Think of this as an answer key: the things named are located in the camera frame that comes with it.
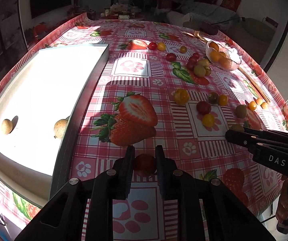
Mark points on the tan round fruit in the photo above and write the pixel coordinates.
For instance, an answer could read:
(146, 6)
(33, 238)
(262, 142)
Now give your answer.
(6, 126)

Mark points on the white rectangular tray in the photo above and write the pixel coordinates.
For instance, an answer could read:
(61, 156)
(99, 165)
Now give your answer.
(56, 83)

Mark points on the green yellow tomato cluster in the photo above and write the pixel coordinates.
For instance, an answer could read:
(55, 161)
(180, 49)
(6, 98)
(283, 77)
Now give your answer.
(199, 71)

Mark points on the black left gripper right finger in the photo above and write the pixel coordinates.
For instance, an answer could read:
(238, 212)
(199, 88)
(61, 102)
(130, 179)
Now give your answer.
(178, 185)

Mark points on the small orange tomato far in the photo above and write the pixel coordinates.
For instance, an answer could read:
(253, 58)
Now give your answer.
(183, 49)

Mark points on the round coffee table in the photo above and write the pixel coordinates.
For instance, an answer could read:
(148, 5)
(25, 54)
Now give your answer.
(122, 12)

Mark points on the tan fruit at tray edge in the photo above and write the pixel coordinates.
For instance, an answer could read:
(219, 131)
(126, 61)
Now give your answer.
(60, 128)

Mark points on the red cushion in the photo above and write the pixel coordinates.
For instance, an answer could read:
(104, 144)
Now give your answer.
(232, 5)

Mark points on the yellow tomato far row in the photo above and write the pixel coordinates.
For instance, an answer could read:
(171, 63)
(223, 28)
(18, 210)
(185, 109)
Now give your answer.
(161, 46)

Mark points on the red tomato far row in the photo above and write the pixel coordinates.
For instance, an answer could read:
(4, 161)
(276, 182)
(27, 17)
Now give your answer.
(152, 46)

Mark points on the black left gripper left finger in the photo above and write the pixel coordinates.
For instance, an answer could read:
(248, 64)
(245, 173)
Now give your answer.
(112, 184)

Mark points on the green kiwi-like fruit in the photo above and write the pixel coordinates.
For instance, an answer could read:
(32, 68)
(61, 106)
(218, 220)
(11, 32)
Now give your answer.
(241, 111)

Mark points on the orange cherry tomato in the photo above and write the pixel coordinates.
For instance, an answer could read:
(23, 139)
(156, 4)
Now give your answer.
(222, 100)

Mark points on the dark green brown tomato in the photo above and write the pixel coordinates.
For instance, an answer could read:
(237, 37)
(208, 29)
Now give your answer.
(213, 98)

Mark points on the yellow cherry tomato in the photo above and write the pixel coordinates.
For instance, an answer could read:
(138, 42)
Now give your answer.
(208, 120)

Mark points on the white sofa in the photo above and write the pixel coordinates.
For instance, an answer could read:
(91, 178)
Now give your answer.
(212, 14)

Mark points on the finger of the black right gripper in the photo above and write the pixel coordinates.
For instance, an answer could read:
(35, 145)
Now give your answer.
(267, 134)
(249, 140)

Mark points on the red cherry tomato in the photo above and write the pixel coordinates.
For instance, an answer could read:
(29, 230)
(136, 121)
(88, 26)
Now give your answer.
(145, 165)

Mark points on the dark red tomato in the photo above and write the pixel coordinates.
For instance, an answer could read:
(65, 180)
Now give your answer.
(171, 57)
(203, 107)

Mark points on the clear glass bowl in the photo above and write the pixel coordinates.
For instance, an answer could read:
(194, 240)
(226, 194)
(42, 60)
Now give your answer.
(220, 57)

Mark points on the yellow orange tomato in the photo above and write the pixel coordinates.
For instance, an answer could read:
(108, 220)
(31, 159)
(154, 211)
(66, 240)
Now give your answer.
(181, 97)

